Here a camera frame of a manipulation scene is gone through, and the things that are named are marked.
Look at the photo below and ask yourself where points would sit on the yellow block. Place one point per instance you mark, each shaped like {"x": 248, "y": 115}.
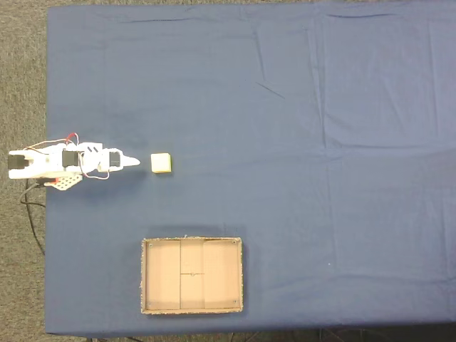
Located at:
{"x": 161, "y": 163}

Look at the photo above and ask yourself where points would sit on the shallow cardboard box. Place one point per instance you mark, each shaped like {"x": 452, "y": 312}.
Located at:
{"x": 192, "y": 276}

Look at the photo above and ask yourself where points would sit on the blue cloth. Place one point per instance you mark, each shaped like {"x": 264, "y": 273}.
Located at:
{"x": 285, "y": 142}

